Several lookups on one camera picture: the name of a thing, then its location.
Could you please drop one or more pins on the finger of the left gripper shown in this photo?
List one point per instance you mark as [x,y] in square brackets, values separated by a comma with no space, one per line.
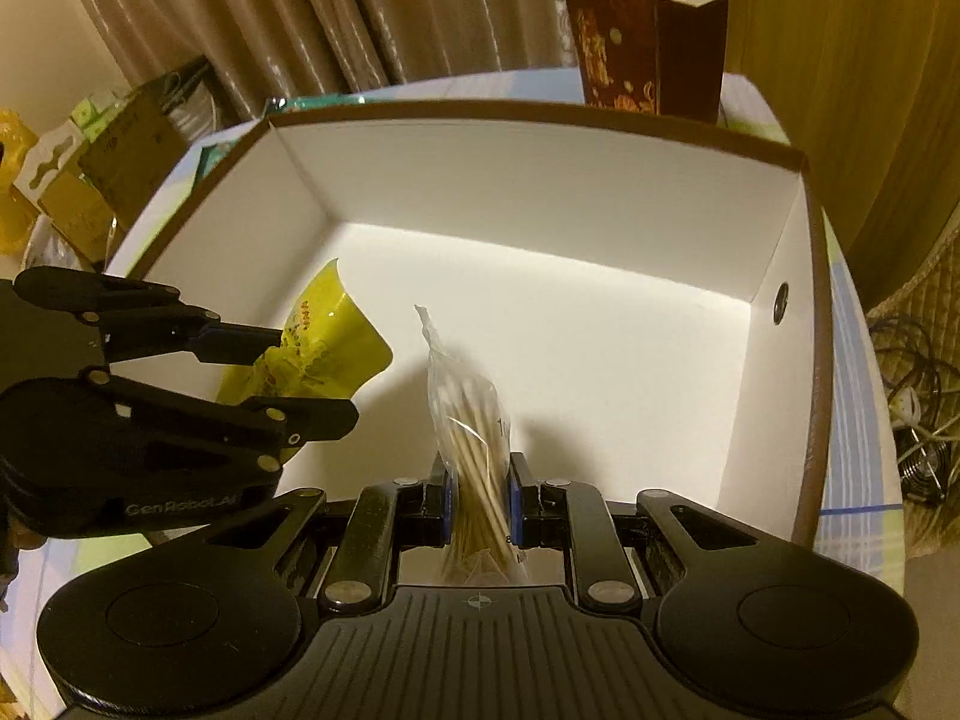
[127,426]
[138,319]

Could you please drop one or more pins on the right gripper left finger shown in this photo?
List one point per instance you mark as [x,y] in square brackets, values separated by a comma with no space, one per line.
[370,533]

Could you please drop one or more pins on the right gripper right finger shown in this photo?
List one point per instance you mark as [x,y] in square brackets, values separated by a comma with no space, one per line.
[572,518]

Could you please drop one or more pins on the bag of cotton swabs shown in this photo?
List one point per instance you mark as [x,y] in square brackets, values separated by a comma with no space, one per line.
[473,434]

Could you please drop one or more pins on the yellow snack packet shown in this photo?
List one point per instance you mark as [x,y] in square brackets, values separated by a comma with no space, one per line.
[328,349]

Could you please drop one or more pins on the cardboard boxes beside table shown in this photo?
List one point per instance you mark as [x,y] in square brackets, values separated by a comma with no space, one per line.
[72,194]

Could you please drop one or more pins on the brown cardboard box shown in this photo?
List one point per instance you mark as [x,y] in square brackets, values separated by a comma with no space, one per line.
[525,299]

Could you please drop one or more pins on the green snack packet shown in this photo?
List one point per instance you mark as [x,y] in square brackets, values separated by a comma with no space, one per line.
[212,155]

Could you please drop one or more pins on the checked tablecloth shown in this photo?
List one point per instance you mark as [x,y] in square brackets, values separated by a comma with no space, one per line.
[847,389]

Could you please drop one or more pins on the beige curtain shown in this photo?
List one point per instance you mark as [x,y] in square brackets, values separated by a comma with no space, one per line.
[260,49]

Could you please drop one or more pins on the quilted beige chair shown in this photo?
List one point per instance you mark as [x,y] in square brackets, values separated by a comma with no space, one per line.
[915,338]

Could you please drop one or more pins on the dark red gift bag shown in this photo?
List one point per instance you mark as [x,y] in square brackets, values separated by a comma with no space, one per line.
[658,57]

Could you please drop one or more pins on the yellow wooden door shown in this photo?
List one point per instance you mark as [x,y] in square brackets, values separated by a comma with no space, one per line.
[868,89]

